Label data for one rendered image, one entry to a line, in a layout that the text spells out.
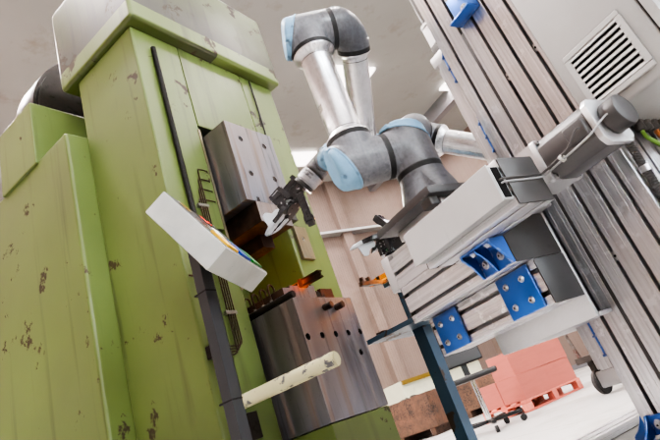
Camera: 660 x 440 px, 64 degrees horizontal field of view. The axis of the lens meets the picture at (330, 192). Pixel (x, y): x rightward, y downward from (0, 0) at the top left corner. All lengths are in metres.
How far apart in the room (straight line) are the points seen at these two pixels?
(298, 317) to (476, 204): 1.15
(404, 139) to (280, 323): 0.98
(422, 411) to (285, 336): 6.55
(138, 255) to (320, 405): 0.89
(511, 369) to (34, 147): 5.28
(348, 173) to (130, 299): 1.23
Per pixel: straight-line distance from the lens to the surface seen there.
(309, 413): 1.95
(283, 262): 2.51
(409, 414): 8.61
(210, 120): 2.54
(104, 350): 2.21
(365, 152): 1.25
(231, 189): 2.22
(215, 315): 1.61
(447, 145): 1.87
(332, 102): 1.33
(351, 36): 1.50
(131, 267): 2.22
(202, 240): 1.49
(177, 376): 1.98
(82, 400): 2.27
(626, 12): 1.10
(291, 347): 1.97
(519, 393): 6.53
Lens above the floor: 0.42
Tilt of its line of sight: 24 degrees up
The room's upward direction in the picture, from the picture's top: 21 degrees counter-clockwise
